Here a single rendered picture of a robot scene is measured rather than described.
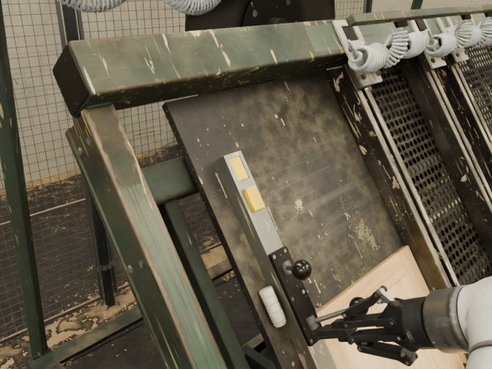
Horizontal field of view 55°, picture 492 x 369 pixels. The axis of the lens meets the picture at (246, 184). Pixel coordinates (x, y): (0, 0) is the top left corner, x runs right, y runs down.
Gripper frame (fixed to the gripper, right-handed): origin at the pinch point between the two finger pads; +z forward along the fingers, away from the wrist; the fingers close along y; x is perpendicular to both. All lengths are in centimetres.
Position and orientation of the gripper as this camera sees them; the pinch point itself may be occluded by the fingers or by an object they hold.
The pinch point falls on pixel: (336, 330)
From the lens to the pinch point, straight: 89.1
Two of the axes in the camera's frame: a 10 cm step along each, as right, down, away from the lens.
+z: -5.8, 3.0, 7.6
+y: 4.1, 9.1, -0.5
